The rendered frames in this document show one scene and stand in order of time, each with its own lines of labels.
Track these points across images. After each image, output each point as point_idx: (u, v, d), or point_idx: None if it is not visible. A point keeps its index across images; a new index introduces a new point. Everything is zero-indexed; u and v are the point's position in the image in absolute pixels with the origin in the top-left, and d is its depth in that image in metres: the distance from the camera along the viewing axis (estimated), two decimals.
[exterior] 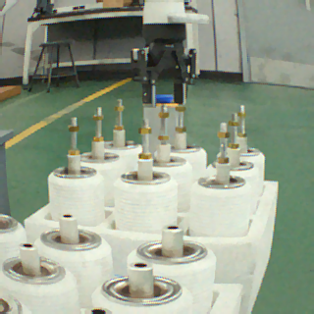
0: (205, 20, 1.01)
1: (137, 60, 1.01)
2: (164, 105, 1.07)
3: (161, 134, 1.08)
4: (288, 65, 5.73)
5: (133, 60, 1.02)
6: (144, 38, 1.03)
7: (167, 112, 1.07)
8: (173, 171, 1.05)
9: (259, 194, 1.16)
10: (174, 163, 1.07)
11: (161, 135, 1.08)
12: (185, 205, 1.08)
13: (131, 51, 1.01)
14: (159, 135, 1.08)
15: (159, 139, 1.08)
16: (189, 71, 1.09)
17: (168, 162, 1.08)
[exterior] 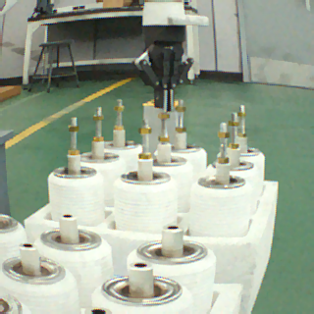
0: (205, 22, 1.01)
1: (142, 70, 1.02)
2: None
3: (165, 135, 1.08)
4: (288, 65, 5.73)
5: (138, 70, 1.03)
6: (143, 40, 1.04)
7: (164, 113, 1.08)
8: None
9: (259, 194, 1.16)
10: (158, 163, 1.07)
11: (168, 136, 1.08)
12: None
13: (133, 63, 1.02)
14: (167, 136, 1.08)
15: (168, 140, 1.08)
16: (180, 76, 1.08)
17: (162, 162, 1.08)
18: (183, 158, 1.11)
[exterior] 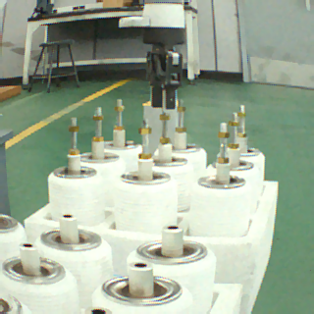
0: (127, 22, 1.00)
1: None
2: None
3: (167, 136, 1.09)
4: (288, 65, 5.73)
5: None
6: None
7: (161, 114, 1.08)
8: None
9: (259, 194, 1.16)
10: (152, 158, 1.11)
11: (166, 136, 1.09)
12: None
13: None
14: (169, 136, 1.09)
15: (168, 140, 1.09)
16: (167, 78, 1.02)
17: (159, 160, 1.10)
18: (170, 166, 1.06)
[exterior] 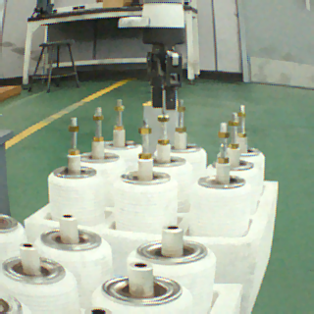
0: (126, 23, 1.00)
1: None
2: (163, 108, 1.08)
3: (166, 138, 1.09)
4: (288, 65, 5.73)
5: None
6: None
7: (160, 116, 1.08)
8: (177, 171, 1.05)
9: (259, 194, 1.16)
10: (176, 163, 1.07)
11: (166, 138, 1.09)
12: (187, 204, 1.08)
13: None
14: (168, 138, 1.09)
15: (168, 142, 1.09)
16: (167, 78, 1.01)
17: (169, 162, 1.09)
18: None
